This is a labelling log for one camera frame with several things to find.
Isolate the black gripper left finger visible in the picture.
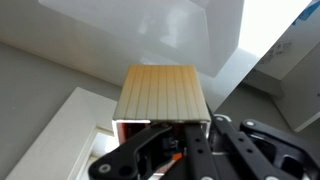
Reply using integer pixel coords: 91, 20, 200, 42
88, 124, 173, 180

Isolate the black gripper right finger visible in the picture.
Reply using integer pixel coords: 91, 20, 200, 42
184, 124, 218, 180

